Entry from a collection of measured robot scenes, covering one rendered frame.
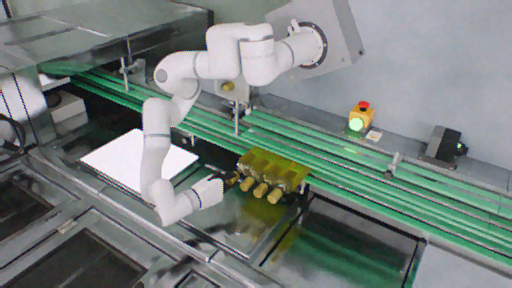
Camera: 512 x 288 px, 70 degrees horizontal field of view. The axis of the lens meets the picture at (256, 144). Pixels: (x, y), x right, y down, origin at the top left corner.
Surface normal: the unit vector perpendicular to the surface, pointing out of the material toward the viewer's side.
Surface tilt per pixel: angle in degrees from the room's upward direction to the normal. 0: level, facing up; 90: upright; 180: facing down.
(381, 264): 90
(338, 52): 5
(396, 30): 0
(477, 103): 0
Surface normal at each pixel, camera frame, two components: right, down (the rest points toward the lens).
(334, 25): -0.60, 0.40
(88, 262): 0.04, -0.83
